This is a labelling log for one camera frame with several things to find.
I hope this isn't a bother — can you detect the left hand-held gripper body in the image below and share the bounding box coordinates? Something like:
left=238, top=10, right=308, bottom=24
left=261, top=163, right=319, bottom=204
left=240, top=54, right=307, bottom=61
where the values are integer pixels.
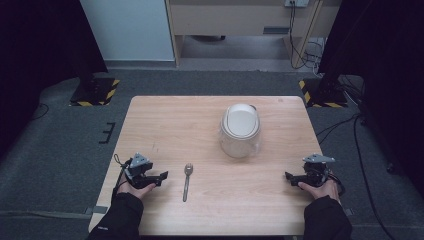
left=124, top=152, right=158, bottom=190

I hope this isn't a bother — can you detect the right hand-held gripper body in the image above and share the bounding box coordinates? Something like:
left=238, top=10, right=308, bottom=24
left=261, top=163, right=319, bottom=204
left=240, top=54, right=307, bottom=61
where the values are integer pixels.
left=301, top=152, right=336, bottom=188

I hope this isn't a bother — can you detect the person's right hand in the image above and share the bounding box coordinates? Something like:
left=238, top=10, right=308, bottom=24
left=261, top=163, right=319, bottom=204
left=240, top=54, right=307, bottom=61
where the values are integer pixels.
left=297, top=179, right=342, bottom=204

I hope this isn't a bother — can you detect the person's left hand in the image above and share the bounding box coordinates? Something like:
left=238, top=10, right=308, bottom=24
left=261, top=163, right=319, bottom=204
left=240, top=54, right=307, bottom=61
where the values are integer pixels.
left=116, top=173, right=158, bottom=201

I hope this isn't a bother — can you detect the metal spoon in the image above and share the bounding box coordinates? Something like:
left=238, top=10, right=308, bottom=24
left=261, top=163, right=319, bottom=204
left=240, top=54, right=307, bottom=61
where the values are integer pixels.
left=182, top=162, right=195, bottom=203

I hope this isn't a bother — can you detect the clear jar with white lid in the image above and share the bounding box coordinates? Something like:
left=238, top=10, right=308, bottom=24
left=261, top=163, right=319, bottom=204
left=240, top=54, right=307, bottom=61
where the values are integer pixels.
left=217, top=102, right=262, bottom=160

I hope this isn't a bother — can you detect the black stand base striped edge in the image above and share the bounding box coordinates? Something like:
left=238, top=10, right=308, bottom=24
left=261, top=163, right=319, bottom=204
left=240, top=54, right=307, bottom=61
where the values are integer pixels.
left=298, top=77, right=349, bottom=109
left=69, top=77, right=121, bottom=108

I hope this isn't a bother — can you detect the black curtain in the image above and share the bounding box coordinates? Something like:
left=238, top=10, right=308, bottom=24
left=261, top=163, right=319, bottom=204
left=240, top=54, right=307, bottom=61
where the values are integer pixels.
left=317, top=0, right=424, bottom=198
left=0, top=0, right=109, bottom=158

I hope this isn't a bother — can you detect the white panel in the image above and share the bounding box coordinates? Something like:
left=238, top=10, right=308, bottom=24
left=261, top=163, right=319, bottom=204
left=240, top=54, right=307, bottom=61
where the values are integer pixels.
left=79, top=0, right=176, bottom=62

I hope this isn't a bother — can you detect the left hand-held gripper black cable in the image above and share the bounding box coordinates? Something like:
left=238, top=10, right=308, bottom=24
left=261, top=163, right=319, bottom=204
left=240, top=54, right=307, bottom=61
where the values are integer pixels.
left=112, top=153, right=134, bottom=198

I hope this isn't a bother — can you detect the hand-held gripper black cable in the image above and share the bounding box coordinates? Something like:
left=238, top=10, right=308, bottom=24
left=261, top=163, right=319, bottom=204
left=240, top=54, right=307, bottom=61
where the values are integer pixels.
left=112, top=153, right=134, bottom=198
left=325, top=170, right=347, bottom=197

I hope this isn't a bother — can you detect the right hand-held gripper black cable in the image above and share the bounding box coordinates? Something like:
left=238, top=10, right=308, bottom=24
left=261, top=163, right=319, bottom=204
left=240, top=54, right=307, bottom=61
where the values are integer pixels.
left=325, top=170, right=347, bottom=197

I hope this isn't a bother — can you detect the thin black floor cable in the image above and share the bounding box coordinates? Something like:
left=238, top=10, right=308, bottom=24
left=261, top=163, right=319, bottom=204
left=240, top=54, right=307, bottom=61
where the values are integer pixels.
left=30, top=102, right=50, bottom=122

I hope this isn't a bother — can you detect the grey wall socket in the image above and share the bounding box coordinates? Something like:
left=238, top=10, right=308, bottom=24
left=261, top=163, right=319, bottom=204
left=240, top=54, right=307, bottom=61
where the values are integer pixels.
left=284, top=0, right=310, bottom=8

